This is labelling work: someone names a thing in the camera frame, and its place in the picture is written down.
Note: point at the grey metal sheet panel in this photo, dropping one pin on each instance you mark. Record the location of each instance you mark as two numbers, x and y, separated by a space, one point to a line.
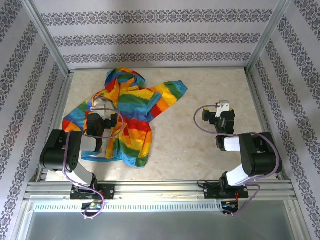
160 225

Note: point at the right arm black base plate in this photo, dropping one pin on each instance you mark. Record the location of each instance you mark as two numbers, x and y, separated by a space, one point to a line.
208 191

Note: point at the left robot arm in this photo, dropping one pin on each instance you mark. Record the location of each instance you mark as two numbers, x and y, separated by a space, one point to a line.
57 150

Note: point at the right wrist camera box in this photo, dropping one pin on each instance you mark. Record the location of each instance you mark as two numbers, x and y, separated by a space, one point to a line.
222 106

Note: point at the aluminium mounting rail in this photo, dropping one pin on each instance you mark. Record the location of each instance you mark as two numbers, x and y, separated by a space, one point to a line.
160 191

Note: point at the aluminium frame crossbar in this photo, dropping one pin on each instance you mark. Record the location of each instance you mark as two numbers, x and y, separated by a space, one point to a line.
212 68

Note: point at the aluminium frame post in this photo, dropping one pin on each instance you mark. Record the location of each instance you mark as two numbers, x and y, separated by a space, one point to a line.
268 35
45 35

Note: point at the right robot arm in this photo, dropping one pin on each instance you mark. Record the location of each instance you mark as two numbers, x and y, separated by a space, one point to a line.
260 155

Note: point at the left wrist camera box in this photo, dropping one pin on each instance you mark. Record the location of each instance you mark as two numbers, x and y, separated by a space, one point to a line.
98 107

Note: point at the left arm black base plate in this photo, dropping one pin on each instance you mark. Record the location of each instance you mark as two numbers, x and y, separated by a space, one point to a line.
110 191

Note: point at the aluminium frame side rail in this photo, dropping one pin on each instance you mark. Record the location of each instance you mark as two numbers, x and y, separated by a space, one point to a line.
257 100
61 100

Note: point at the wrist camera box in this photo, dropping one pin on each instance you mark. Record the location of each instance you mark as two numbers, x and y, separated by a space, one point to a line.
98 107
222 106

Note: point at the rainbow striped hooded jacket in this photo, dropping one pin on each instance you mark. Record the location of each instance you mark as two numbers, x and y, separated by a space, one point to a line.
135 100

